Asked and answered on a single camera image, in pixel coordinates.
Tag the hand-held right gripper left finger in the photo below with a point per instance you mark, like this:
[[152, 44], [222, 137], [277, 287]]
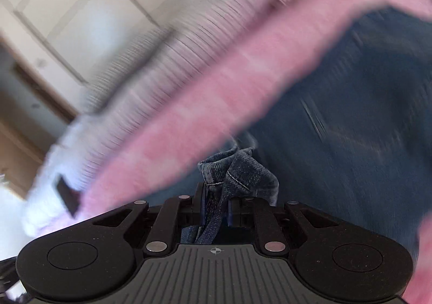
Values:
[[201, 201]]

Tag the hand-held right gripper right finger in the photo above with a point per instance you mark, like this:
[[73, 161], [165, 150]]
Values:
[[233, 213]]

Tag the blue denim jeans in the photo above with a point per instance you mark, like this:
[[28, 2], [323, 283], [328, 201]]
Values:
[[344, 115]]

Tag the pink blanket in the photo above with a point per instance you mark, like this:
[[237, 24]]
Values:
[[216, 111]]

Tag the white bed sheet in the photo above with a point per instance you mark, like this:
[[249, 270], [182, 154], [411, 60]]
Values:
[[141, 71]]

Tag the white cabinet doors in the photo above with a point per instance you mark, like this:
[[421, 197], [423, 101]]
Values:
[[67, 4]]

